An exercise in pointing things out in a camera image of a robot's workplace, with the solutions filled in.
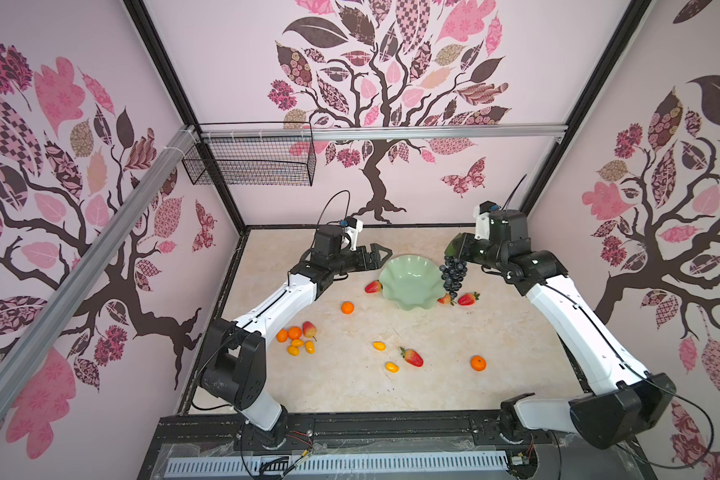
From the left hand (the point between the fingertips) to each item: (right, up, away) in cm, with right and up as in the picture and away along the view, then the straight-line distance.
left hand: (382, 257), depth 81 cm
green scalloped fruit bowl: (+12, -9, +22) cm, 27 cm away
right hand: (+19, +5, -6) cm, 21 cm away
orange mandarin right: (+28, -30, +2) cm, 41 cm away
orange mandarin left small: (-30, -24, +6) cm, 39 cm away
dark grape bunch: (+18, -4, -5) cm, 19 cm away
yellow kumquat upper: (0, -27, +6) cm, 28 cm away
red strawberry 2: (+29, -14, +16) cm, 36 cm away
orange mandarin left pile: (-27, -23, +8) cm, 36 cm away
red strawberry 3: (+22, -14, +14) cm, 29 cm away
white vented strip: (-12, -50, -12) cm, 52 cm away
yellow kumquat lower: (+3, -32, +3) cm, 32 cm away
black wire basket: (-41, +34, +13) cm, 54 cm away
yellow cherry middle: (-26, -26, +7) cm, 37 cm away
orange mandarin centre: (-11, -17, +14) cm, 24 cm away
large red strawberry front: (+9, -29, +4) cm, 31 cm away
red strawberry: (-2, -11, +19) cm, 21 cm away
